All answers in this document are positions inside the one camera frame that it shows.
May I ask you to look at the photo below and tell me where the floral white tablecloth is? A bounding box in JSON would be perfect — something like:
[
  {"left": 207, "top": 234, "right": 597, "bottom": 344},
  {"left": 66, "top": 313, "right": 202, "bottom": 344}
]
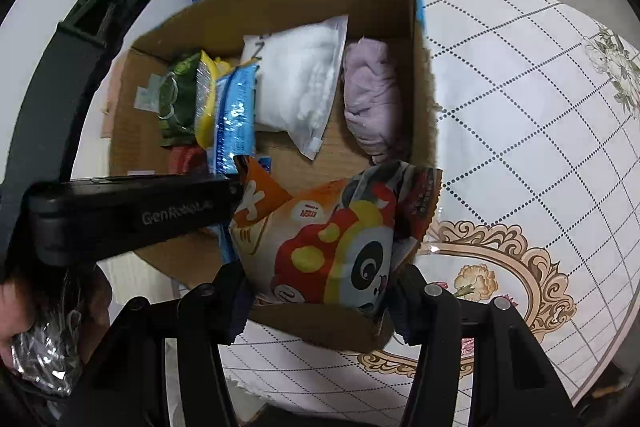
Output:
[{"left": 416, "top": 0, "right": 639, "bottom": 401}]

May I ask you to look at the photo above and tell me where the red snack packet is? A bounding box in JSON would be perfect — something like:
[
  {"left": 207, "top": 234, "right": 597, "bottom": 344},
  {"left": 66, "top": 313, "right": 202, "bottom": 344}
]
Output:
[{"left": 168, "top": 145, "right": 208, "bottom": 174}]

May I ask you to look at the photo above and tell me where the green snack packet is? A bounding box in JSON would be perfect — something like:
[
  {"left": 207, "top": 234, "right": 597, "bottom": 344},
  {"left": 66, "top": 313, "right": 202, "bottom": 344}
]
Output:
[{"left": 158, "top": 52, "right": 201, "bottom": 148}]

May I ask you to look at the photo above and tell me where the open cardboard box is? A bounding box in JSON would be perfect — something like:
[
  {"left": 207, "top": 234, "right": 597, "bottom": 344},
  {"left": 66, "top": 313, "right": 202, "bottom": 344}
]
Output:
[{"left": 110, "top": 0, "right": 437, "bottom": 353}]

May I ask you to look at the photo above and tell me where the yellow silver scouring sponge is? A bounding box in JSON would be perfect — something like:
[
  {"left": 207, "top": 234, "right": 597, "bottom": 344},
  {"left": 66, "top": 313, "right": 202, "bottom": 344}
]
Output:
[{"left": 194, "top": 51, "right": 232, "bottom": 150}]

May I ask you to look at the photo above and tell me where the left human hand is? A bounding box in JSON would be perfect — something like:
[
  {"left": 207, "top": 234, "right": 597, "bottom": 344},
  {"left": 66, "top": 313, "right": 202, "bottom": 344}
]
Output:
[{"left": 1, "top": 268, "right": 113, "bottom": 372}]

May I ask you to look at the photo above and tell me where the purple cloth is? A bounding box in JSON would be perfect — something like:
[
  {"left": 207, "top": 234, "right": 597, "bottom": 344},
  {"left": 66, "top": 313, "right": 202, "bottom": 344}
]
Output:
[{"left": 343, "top": 38, "right": 402, "bottom": 165}]

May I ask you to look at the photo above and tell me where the orange panda snack packet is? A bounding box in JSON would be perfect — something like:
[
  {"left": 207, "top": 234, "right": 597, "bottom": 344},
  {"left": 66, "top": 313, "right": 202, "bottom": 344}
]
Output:
[{"left": 229, "top": 156, "right": 442, "bottom": 317}]

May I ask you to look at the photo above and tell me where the long blue snack packet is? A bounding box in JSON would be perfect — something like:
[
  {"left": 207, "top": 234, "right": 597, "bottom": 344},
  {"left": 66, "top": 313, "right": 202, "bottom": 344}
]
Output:
[{"left": 209, "top": 63, "right": 258, "bottom": 174}]

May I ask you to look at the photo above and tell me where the light blue tissue pack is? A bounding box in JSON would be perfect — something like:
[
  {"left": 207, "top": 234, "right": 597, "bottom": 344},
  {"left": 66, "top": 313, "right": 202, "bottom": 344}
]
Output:
[{"left": 257, "top": 156, "right": 272, "bottom": 172}]

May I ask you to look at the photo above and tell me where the white pillow pack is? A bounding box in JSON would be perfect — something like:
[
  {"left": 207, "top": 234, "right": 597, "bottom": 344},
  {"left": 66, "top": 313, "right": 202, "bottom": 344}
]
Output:
[{"left": 241, "top": 15, "right": 348, "bottom": 160}]

